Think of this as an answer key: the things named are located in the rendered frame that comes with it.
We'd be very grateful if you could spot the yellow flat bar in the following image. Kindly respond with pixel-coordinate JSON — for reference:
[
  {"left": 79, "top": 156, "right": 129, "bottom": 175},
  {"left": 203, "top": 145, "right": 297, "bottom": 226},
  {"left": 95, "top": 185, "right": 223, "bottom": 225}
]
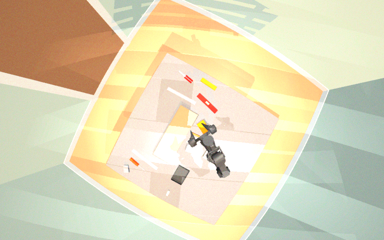
[{"left": 201, "top": 78, "right": 217, "bottom": 90}]

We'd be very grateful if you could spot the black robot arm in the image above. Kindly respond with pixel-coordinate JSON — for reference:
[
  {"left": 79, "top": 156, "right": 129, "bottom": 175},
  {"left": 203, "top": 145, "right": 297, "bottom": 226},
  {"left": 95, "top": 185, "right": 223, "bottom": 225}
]
[{"left": 200, "top": 135, "right": 231, "bottom": 178}]

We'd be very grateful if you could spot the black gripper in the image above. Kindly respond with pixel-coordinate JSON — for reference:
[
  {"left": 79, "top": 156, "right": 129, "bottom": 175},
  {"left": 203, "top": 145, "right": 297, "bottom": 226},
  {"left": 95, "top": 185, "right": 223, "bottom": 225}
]
[{"left": 187, "top": 123, "right": 217, "bottom": 148}]

